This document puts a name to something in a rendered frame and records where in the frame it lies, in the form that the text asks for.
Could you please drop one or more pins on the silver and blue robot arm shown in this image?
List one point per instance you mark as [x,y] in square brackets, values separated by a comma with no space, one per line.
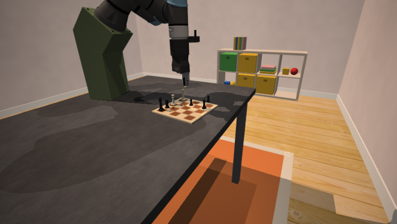
[114,13]

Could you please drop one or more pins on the brown and cream chessboard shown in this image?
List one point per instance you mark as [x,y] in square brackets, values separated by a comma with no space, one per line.
[182,111]

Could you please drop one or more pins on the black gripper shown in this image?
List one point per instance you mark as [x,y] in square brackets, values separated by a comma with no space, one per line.
[179,49]

